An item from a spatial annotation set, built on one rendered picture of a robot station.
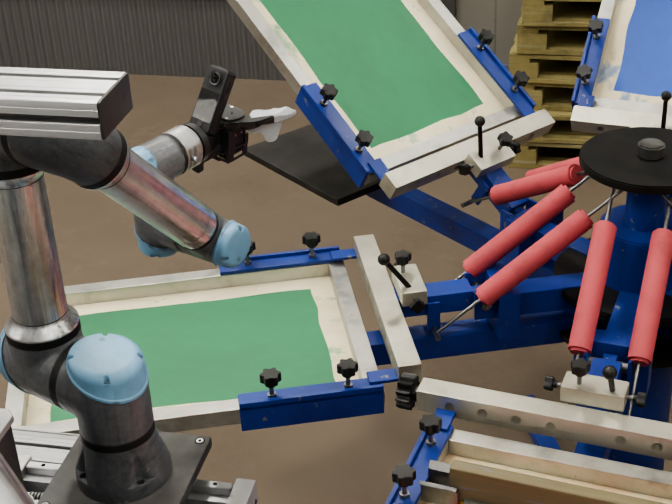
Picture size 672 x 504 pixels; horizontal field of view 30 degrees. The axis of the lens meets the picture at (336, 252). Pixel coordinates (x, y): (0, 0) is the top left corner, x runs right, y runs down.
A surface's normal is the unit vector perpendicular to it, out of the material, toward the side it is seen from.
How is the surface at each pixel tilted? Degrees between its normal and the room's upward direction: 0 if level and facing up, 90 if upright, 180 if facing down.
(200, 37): 90
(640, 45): 32
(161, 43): 90
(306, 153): 0
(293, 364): 0
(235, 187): 0
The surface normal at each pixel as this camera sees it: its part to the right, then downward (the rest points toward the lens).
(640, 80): -0.23, -0.48
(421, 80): 0.29, -0.54
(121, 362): 0.06, -0.83
